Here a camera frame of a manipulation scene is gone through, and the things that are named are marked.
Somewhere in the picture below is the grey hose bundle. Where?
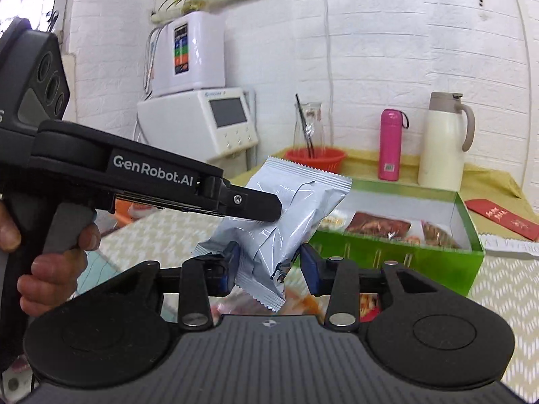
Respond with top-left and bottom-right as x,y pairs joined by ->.
143,27 -> 167,95

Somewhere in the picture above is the patterned tablecloth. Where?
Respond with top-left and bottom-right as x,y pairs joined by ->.
76,208 -> 539,392

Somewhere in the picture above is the pink-edged clear snack packet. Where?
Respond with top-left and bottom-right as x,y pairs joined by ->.
421,221 -> 464,250

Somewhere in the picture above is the cream thermal jug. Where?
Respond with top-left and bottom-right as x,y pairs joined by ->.
418,92 -> 476,192

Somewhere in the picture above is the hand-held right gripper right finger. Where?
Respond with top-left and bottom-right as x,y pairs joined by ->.
300,244 -> 453,332

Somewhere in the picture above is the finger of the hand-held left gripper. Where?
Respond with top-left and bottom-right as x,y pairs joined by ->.
198,176 -> 283,224

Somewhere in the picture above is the white appliance with screen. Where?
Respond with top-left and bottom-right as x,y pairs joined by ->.
137,88 -> 258,167

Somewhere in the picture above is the glass carafe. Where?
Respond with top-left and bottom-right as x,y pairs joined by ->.
292,102 -> 327,158

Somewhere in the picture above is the window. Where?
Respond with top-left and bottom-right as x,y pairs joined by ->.
0,0 -> 62,38

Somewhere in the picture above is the black stick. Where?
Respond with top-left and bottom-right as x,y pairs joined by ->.
295,94 -> 316,158

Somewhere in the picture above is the yellow cloth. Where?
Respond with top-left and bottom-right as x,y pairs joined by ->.
227,147 -> 527,220

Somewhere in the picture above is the pink thermos bottle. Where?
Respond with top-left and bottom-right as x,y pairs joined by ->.
378,108 -> 410,181

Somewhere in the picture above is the red plastic basket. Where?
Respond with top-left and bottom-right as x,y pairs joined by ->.
283,147 -> 347,174

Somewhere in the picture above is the dark brown snack bag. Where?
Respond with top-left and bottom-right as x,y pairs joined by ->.
345,211 -> 412,240

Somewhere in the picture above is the orange snack packet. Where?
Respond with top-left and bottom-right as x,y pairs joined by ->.
280,290 -> 333,316

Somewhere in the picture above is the white water purifier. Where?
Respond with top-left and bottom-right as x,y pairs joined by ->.
149,10 -> 226,97

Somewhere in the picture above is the orange plastic basin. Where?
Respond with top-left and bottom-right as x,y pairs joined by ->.
114,200 -> 139,222

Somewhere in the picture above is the person's left hand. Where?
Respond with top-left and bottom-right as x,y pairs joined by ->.
0,200 -> 102,318

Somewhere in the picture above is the red envelope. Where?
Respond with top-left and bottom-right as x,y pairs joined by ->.
464,199 -> 539,242

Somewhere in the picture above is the green cardboard box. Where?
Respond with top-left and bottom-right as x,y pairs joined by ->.
295,179 -> 486,297

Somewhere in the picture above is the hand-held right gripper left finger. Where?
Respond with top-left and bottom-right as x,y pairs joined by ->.
101,242 -> 243,332

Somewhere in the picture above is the silver snack packet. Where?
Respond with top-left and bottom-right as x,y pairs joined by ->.
196,156 -> 353,313

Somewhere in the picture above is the yellow white snack packet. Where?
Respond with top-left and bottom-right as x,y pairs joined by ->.
316,212 -> 352,232

